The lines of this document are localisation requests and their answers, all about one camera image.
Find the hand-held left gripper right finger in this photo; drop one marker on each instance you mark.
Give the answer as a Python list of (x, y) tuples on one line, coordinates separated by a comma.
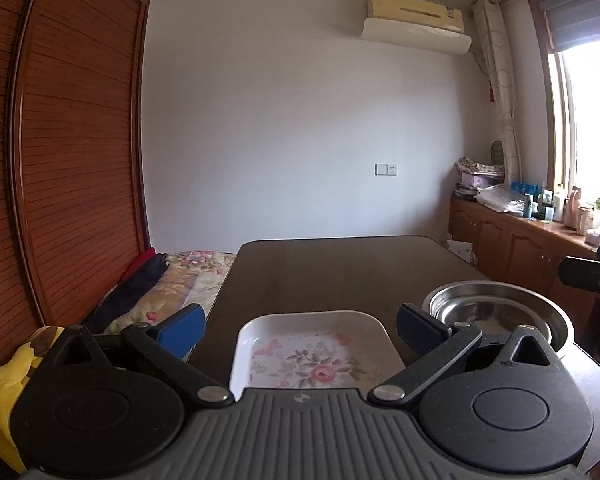
[(420, 331)]

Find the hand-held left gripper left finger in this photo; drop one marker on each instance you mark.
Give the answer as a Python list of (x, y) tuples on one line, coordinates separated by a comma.
[(182, 331)]

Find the large steel bowl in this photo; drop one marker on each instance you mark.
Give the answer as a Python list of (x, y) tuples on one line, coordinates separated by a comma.
[(566, 334)]

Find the floral white square plate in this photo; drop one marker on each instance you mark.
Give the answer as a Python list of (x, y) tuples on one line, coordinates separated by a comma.
[(310, 345)]

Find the pink bottle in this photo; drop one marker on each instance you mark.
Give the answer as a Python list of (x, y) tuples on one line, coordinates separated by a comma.
[(574, 210)]

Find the floral blanket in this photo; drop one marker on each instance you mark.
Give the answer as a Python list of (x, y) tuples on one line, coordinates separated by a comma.
[(200, 272)]

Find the navy cloth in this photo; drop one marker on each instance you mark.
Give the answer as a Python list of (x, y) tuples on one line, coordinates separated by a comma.
[(130, 295)]

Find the red cloth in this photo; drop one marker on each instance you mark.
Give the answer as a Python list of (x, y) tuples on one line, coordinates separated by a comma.
[(140, 262)]

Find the row of toiletry bottles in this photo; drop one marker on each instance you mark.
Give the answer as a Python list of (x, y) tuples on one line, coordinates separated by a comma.
[(540, 205)]

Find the wooden low cabinet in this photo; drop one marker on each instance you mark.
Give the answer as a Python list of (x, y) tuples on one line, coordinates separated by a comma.
[(510, 240)]

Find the white paper bag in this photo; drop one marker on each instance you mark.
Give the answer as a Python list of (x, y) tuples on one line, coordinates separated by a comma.
[(461, 249)]

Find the clear plastic bag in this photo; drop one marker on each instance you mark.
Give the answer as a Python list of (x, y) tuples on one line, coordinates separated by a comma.
[(500, 200)]

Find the wooden framed window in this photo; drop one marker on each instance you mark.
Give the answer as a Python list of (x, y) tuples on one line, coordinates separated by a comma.
[(590, 120)]

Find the pile of papers and boxes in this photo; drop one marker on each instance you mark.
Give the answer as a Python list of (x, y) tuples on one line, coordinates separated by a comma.
[(475, 177)]

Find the yellow cloth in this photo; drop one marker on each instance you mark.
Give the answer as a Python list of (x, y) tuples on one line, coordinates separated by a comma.
[(5, 395)]

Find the patterned beige curtain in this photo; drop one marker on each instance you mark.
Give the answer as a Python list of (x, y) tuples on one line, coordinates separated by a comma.
[(502, 85)]

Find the red curtain tassel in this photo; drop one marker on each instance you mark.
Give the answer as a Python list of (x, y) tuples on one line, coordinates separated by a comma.
[(491, 91)]

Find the wooden louvered wardrobe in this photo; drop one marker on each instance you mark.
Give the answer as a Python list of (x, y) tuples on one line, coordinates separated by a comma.
[(75, 160)]

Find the grey roller blind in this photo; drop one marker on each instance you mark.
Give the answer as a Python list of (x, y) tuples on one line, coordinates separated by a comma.
[(580, 15)]

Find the white wall switch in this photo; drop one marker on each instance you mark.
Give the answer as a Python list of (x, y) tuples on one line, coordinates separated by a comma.
[(386, 169)]

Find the yellowed wall air conditioner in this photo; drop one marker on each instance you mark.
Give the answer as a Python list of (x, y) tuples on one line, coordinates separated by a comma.
[(415, 10)]

